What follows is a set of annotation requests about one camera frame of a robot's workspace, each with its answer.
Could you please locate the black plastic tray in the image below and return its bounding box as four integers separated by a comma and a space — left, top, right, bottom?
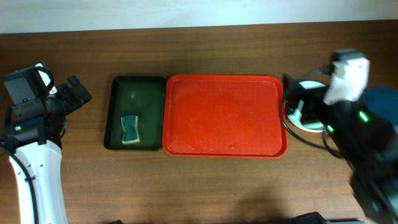
103, 76, 166, 151

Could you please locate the green yellow sponge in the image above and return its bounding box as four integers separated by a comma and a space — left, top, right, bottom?
121, 115, 140, 145

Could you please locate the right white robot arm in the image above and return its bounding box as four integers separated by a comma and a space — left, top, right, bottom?
280, 74, 397, 223

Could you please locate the light blue round plate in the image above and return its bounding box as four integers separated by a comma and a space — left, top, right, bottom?
287, 81, 325, 133

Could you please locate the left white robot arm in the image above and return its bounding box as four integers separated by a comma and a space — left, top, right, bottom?
1, 76, 91, 224

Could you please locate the red plastic tray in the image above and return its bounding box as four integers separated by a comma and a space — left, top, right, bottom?
162, 74, 288, 159

